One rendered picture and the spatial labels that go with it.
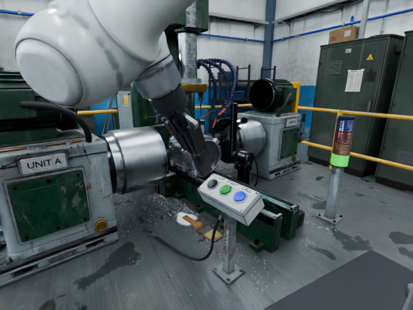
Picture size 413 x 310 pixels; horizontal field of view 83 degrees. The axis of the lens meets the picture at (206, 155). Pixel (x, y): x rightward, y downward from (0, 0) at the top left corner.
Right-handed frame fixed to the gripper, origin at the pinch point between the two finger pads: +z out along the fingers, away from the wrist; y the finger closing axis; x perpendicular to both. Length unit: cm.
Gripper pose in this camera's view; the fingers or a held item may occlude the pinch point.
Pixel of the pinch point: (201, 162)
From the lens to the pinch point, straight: 59.2
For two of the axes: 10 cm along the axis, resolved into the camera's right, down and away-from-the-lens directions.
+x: -6.8, 6.2, -3.9
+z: 3.8, 7.5, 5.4
